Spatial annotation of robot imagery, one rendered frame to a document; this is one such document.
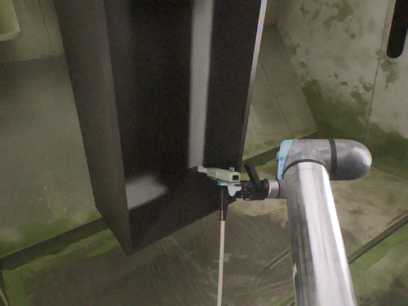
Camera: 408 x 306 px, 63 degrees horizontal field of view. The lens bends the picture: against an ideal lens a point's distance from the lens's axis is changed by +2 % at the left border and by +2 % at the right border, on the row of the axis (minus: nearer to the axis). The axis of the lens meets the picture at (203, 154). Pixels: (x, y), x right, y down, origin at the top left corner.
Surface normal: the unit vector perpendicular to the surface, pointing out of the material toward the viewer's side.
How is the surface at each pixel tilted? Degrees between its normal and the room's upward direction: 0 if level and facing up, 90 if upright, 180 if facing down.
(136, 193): 12
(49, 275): 0
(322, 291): 21
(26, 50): 90
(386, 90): 90
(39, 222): 57
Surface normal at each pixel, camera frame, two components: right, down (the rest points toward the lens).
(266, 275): -0.07, -0.89
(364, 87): -0.83, 0.30
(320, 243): -0.15, -0.75
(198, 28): 0.59, 0.50
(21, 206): 0.43, -0.21
